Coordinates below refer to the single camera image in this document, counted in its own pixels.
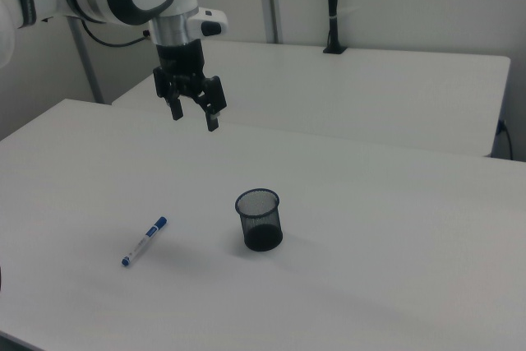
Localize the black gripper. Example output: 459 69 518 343
152 39 228 134

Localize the blue and white marker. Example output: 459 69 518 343
120 215 168 268

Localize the black mesh pen cup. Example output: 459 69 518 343
234 188 284 253

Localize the white background table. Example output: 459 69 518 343
111 40 512 159

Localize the black pole with clamp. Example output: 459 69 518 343
321 0 348 55

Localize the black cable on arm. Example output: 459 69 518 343
81 20 151 48

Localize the slanted grey metal frame post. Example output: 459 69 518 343
66 16 104 105

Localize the upright grey metal frame post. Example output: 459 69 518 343
255 0 285 44

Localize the black velcro strap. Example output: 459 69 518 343
10 0 39 30

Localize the black wall power cable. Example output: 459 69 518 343
497 120 514 161

